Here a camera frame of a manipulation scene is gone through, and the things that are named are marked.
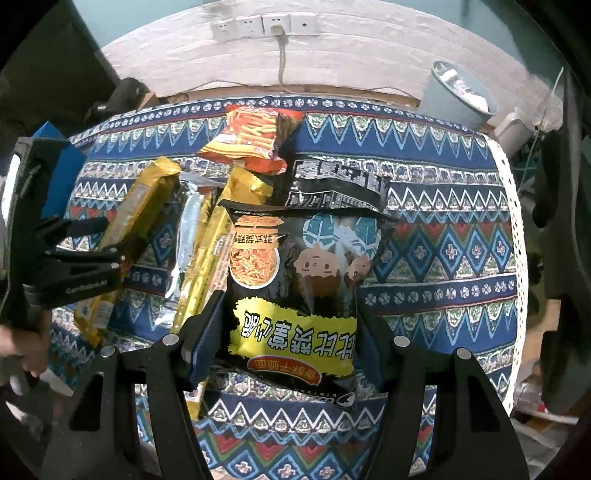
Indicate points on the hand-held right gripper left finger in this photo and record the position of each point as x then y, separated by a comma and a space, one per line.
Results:
205, 341

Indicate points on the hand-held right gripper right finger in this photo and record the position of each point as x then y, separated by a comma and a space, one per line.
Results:
376, 341

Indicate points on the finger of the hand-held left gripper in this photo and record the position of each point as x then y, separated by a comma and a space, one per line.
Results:
87, 261
74, 228

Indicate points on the blue cardboard box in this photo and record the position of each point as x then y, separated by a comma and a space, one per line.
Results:
62, 184

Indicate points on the long yellow wafer packet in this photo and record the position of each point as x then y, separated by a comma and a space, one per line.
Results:
207, 258
138, 207

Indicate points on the black yellow label snack bag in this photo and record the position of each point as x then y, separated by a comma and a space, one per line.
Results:
300, 277

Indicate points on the silver foil snack packet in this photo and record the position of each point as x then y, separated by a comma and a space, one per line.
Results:
189, 240

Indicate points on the black white print snack packet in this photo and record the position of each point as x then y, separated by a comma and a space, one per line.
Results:
332, 184

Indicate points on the orange fries snack bag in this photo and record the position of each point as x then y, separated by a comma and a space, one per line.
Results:
249, 134

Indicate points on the person's left hand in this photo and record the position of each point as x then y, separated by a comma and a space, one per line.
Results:
32, 346

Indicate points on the black round device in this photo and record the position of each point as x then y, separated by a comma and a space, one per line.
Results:
124, 94

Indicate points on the patterned tablecloth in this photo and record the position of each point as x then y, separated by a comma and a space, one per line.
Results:
438, 207

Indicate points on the wooden block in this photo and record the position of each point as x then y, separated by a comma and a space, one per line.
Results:
147, 99

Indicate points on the black cloth curtain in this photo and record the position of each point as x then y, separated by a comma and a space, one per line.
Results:
78, 60

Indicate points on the grey-blue trash bin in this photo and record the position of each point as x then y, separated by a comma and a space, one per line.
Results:
448, 101

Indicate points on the white waste paper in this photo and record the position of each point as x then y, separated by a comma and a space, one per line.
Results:
471, 92

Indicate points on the white wall socket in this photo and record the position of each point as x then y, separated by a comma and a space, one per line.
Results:
275, 21
304, 23
224, 31
249, 26

